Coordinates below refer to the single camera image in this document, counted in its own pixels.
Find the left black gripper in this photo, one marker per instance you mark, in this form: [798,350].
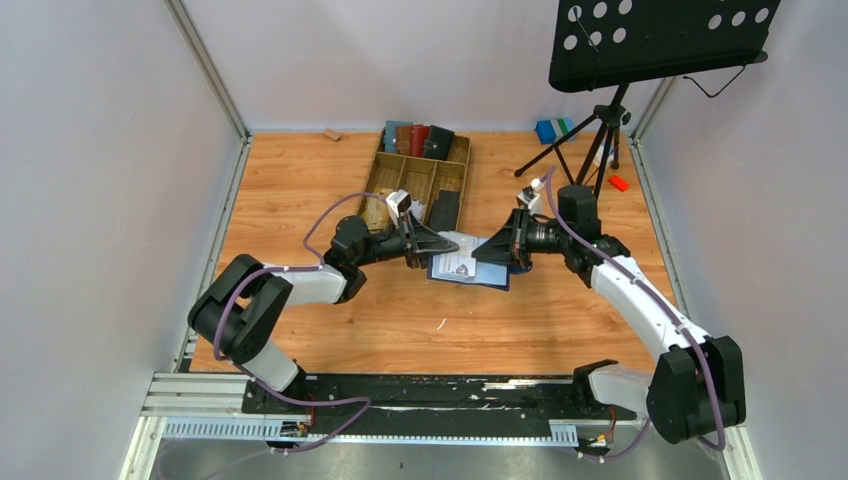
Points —
[408,240]

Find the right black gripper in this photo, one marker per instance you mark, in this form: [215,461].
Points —
[519,234]

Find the white ID card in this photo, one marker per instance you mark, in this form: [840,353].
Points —
[458,265]

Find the dark blue card holder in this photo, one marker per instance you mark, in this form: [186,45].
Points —
[487,274]

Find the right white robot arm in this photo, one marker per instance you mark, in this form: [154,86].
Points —
[697,386]

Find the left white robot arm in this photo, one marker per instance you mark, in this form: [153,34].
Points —
[240,309]

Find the black cards pile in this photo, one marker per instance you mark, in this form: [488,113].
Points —
[445,211]

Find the white cards pile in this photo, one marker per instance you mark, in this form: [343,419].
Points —
[417,210]

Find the gold cards pile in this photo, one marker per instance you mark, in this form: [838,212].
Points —
[375,214]

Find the black card holder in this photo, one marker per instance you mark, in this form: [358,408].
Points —
[438,143]

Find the red card holder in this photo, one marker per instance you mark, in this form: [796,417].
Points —
[420,133]

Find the brown card holder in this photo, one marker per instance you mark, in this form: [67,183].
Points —
[403,139]

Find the teal card holder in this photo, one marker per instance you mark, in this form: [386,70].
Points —
[389,140]

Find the woven wicker tray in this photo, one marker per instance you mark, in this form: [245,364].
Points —
[423,178]

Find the blue green block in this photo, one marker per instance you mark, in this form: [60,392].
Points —
[551,130]

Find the red block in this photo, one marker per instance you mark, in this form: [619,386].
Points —
[618,183]

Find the small wooden block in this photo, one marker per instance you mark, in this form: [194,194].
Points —
[332,134]

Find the black music stand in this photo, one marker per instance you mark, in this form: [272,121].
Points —
[600,44]

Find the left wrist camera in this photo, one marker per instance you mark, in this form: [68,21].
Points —
[398,203]

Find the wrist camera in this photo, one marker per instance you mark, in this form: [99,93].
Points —
[529,197]
[398,203]

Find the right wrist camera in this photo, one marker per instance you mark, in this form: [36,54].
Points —
[529,197]

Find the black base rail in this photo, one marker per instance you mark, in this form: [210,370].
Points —
[549,397]

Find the white slotted cable duct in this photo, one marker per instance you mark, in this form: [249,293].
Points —
[487,428]

